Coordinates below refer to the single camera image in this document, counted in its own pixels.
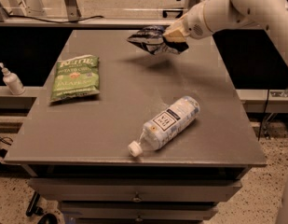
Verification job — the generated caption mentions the lower grey drawer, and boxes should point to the lower grey drawer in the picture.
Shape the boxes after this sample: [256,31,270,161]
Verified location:
[59,202,217,220]

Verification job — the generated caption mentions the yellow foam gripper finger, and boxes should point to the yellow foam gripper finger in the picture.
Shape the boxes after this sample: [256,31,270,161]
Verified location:
[163,18,190,43]
[165,41,189,54]

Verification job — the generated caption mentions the grey drawer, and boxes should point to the grey drawer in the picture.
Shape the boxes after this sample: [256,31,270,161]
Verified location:
[29,178,242,203]
[59,202,217,220]

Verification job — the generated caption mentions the black cable on ledge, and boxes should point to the black cable on ledge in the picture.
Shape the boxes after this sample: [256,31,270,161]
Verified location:
[7,14,104,24]

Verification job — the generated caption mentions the green jalapeno chip bag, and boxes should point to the green jalapeno chip bag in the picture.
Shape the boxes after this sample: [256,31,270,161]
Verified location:
[50,55,100,102]

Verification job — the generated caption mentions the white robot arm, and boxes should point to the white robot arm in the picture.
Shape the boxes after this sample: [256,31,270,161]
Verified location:
[164,0,288,67]

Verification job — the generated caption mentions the black floor cable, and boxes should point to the black floor cable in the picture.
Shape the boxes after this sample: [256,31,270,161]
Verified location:
[0,132,14,159]

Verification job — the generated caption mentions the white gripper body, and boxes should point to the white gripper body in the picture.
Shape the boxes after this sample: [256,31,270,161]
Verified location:
[184,2,213,39]

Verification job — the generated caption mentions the black caster wheel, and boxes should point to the black caster wheel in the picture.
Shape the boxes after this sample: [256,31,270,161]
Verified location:
[25,191,58,224]

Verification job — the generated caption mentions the white pump dispenser bottle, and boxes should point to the white pump dispenser bottle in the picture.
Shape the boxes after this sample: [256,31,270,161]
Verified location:
[0,63,25,95]

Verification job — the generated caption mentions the plastic water bottle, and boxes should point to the plastic water bottle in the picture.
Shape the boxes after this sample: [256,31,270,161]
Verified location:
[128,96,200,157]

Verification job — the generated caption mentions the blue chip bag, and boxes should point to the blue chip bag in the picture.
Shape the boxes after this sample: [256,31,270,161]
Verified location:
[127,25,169,55]

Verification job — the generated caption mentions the upper grey drawer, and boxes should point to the upper grey drawer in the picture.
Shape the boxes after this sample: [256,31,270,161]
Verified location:
[29,178,242,203]

